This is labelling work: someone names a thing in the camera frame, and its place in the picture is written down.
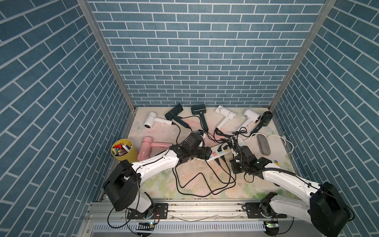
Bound white power strip coloured sockets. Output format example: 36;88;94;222
208;145;232;162

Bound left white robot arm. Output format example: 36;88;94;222
103;130;212;213

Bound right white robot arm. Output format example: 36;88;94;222
231;145;355;237

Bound dark green dryer centre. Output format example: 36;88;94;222
191;104;209;133

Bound white folding hair dryer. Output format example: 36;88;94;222
215;105;236;130

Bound white glossy hair dryer right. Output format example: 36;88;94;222
238;109;261;129

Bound dark green dryer right corner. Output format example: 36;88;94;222
251;111;273;135

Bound dark green dryer angled nozzle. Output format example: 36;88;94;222
165;103;190;128

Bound pink hair dryer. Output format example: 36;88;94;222
137;136;172;162

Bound white hair dryer far left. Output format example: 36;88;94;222
144;112;174;129

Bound yellow cup of pens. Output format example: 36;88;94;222
111;139;138;163

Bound white wall cable connector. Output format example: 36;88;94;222
246;132;295;154

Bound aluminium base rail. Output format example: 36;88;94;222
78;199;322;237

